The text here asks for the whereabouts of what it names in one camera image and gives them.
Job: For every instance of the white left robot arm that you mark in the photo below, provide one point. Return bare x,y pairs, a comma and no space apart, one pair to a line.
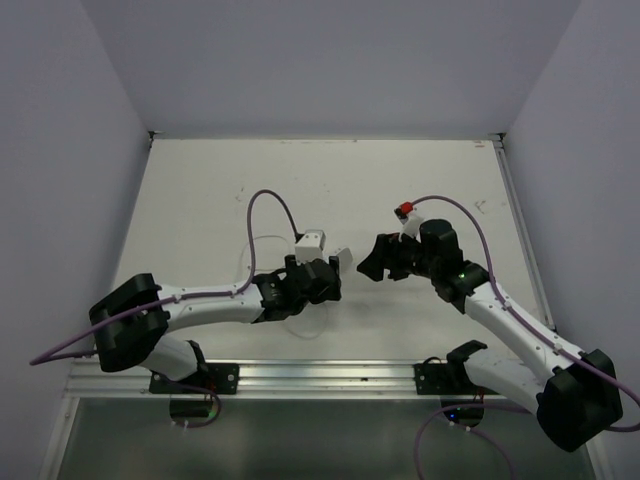
134,322

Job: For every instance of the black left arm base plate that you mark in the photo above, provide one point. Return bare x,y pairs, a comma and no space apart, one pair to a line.
196,400

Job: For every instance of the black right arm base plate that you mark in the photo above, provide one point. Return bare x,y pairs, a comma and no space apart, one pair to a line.
435,377

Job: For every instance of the aluminium rail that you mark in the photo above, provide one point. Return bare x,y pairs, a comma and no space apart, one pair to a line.
320,377
523,234

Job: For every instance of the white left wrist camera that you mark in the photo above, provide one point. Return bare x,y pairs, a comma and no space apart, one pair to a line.
309,245

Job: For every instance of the aluminium right side rail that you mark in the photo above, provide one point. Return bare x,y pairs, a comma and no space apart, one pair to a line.
523,234

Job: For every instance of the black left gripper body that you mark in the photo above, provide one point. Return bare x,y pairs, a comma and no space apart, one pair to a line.
330,292

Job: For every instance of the white plug adapter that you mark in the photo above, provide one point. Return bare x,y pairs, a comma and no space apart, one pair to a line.
344,256

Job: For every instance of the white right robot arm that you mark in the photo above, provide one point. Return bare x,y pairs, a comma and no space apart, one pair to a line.
569,390

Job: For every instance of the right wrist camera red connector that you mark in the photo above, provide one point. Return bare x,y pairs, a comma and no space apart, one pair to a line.
409,219

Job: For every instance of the aluminium front rail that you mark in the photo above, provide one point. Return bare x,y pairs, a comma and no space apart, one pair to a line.
320,377

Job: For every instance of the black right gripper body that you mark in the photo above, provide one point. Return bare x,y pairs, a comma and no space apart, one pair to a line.
424,266

